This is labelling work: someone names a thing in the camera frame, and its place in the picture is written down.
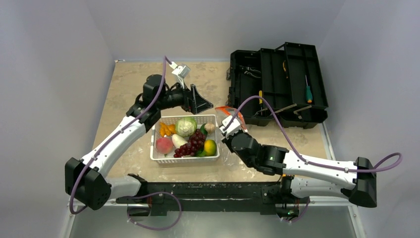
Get clear zip top bag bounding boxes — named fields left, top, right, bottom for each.
left=215, top=106, right=242, bottom=171

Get green handled screwdriver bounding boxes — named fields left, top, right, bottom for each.
left=305, top=75, right=313, bottom=104

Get white radish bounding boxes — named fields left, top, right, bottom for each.
left=171, top=134, right=188, bottom=149

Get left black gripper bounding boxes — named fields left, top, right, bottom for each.
left=157, top=79, right=212, bottom=114

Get white plastic basket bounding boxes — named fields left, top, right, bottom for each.
left=150, top=115, right=220, bottom=164

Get black pliers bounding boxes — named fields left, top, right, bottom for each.
left=239, top=66, right=262, bottom=79

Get black base frame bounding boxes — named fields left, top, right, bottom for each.
left=116, top=178, right=309, bottom=221

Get garlic bulb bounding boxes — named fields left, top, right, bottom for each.
left=204, top=123, right=215, bottom=134

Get green cucumber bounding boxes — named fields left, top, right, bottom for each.
left=200, top=123, right=208, bottom=137

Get green cabbage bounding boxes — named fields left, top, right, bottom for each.
left=175, top=117, right=197, bottom=137

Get pink peach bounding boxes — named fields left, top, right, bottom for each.
left=155, top=137, right=173, bottom=155

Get black open toolbox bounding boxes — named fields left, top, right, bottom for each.
left=226, top=42, right=329, bottom=129

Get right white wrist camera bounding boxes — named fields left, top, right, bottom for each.
left=219, top=115, right=247, bottom=138

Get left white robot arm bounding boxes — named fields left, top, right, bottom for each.
left=64, top=74, right=213, bottom=215

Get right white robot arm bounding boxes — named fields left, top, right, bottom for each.
left=222, top=130, right=377, bottom=208

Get orange fruit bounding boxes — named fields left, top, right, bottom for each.
left=203, top=139, right=217, bottom=156

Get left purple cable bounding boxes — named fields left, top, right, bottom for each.
left=69, top=56, right=174, bottom=216

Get yellow black tool in tray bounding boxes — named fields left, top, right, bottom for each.
left=282, top=60, right=289, bottom=78

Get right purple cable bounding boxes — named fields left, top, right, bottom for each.
left=226, top=95, right=403, bottom=174

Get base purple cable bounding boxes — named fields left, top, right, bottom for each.
left=126, top=191, right=183, bottom=231

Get purple grape bunch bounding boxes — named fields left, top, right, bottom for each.
left=174, top=129, right=207, bottom=158

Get yellow handled screwdriver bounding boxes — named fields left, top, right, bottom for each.
left=259, top=90, right=263, bottom=111

